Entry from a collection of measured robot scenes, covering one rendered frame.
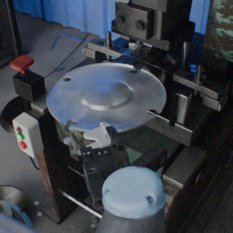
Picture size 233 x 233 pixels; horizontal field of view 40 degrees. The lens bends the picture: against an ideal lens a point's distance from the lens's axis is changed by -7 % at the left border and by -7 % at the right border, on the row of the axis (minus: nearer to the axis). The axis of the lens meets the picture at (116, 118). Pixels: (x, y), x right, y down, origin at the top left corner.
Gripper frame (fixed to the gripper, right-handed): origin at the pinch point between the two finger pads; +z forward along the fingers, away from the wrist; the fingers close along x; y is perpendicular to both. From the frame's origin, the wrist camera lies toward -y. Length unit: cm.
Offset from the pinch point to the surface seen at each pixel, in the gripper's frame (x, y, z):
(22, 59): 0.8, 17.0, 42.0
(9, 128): 70, 35, 100
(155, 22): -15.2, -17.9, 18.5
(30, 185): 76, 27, 59
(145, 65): 0.1, -17.2, 23.4
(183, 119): 7.8, -21.9, 6.4
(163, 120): 9.8, -17.8, 10.2
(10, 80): 68, 34, 153
